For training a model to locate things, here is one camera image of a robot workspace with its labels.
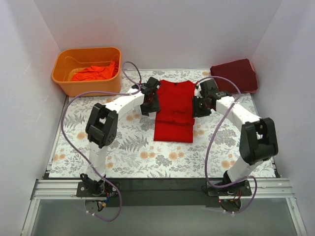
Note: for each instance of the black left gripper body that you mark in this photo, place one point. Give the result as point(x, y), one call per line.
point(151, 108)

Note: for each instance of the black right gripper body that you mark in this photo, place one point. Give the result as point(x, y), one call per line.
point(199, 111)

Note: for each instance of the red t shirt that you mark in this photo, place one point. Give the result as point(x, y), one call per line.
point(174, 121)

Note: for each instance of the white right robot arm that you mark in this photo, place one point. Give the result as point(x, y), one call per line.
point(258, 139)

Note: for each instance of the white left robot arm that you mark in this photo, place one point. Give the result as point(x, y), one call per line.
point(102, 126)

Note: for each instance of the floral patterned table mat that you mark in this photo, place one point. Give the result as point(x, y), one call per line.
point(134, 153)

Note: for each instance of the folded dark maroon t shirt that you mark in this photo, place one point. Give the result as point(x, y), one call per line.
point(239, 72)

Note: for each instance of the orange t shirt in basin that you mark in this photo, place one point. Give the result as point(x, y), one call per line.
point(96, 73)

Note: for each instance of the orange plastic basin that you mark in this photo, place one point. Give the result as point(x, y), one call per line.
point(71, 61)

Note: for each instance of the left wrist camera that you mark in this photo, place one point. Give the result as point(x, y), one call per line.
point(151, 85)

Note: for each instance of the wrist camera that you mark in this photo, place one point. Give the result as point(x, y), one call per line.
point(206, 88)
point(151, 85)

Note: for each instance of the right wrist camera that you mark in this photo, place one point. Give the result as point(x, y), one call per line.
point(206, 88)

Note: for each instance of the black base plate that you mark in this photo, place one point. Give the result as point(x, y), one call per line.
point(139, 192)

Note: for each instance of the aluminium frame rail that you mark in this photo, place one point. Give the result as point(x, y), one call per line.
point(55, 210)

